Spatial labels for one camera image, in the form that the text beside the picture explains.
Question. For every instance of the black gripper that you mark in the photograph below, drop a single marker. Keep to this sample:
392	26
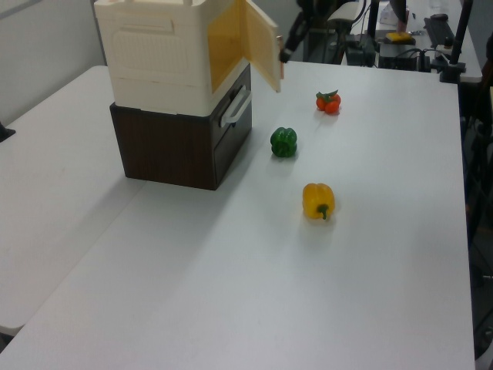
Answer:
308	7

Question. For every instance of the cream cabinet door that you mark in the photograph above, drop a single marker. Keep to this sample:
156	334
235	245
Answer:
262	42

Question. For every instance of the cream plastic cabinet box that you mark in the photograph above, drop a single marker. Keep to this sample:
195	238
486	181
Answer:
154	58

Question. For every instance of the red tomatoes with green stem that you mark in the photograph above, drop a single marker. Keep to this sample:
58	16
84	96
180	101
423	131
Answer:
328	102

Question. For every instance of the green bell pepper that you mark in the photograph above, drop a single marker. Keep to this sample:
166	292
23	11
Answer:
284	142

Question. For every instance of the yellow sponge block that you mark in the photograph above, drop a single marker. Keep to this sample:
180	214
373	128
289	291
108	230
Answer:
398	36

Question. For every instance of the black electronics box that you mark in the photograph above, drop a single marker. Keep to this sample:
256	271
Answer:
400	58

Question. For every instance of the black keyboard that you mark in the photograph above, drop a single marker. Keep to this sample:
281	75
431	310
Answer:
439	32

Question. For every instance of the black computer mouse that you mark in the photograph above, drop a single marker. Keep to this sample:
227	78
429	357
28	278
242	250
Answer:
439	16

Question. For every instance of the yellow bell pepper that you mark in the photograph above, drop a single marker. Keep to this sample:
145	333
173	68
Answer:
317	200

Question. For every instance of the dark brown drawer unit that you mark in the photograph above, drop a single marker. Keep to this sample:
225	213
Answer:
169	150

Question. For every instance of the black pole with clamp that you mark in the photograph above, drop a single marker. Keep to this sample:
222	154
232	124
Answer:
456	46

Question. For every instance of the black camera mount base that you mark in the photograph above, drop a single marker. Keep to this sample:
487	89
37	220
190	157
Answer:
5	133

